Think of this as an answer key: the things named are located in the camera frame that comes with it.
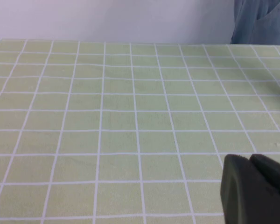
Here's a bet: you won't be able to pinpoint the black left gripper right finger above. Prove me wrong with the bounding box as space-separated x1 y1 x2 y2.
249 154 280 203

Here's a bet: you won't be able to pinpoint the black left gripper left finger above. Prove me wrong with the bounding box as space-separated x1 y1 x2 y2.
220 154 280 224

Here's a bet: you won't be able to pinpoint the green checked tablecloth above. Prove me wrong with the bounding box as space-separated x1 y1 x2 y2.
0 38 280 224

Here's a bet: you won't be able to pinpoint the blue jeans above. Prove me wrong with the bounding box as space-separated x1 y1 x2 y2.
230 0 280 45

